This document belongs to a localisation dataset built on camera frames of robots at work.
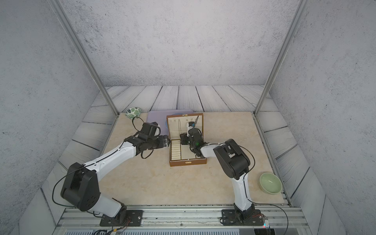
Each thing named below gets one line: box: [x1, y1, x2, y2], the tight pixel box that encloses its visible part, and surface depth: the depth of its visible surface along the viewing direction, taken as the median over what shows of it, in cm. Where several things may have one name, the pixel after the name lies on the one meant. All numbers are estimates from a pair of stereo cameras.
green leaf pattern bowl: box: [124, 106, 141, 120], surface depth 121 cm
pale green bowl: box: [259, 172, 283, 195], surface depth 82 cm
